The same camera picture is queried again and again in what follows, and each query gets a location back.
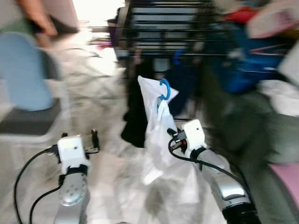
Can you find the black metal drying rack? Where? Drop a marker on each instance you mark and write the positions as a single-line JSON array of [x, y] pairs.
[[159, 28]]

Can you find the white grey folding chair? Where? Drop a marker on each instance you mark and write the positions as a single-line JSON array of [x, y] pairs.
[[28, 123]]

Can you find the red cloth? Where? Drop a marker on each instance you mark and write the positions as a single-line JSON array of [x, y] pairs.
[[240, 16]]

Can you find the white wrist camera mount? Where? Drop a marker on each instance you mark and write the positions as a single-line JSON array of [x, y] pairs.
[[194, 135], [72, 151]]

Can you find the black garment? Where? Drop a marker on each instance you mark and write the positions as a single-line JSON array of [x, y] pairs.
[[135, 121]]

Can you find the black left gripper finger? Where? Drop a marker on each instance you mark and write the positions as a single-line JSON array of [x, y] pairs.
[[66, 135], [95, 139]]

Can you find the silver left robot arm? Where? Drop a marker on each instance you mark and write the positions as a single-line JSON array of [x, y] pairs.
[[72, 191]]

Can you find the light blue chair cushion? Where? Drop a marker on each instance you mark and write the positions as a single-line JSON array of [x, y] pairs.
[[23, 70]]

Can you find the brown wooden board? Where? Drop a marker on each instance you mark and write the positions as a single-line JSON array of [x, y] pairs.
[[39, 16]]

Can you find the crumpled white cloth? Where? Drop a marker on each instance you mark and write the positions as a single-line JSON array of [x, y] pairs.
[[280, 98]]

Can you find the pink white pillow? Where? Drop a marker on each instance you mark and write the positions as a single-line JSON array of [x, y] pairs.
[[273, 18]]

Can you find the navy garment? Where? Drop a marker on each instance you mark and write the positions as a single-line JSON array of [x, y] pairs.
[[184, 84]]

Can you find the dark purple suitcase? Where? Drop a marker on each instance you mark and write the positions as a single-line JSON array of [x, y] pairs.
[[114, 32]]

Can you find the white shirt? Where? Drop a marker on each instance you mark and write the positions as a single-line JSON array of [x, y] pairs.
[[156, 130]]

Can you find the blue suitcase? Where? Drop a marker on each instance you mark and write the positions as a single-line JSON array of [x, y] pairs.
[[243, 65]]

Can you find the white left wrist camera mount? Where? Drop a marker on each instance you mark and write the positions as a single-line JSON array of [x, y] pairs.
[[72, 151]]

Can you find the green sofa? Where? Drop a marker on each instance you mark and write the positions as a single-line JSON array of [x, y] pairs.
[[247, 135]]

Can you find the pink plastic hanger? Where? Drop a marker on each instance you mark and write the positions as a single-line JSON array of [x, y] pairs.
[[136, 56]]

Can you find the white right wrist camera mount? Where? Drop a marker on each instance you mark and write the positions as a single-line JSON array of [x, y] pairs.
[[194, 135]]

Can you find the pink cushion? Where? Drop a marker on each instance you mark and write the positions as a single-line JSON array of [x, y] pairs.
[[287, 182]]

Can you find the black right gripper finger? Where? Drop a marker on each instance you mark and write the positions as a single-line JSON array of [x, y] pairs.
[[172, 131]]

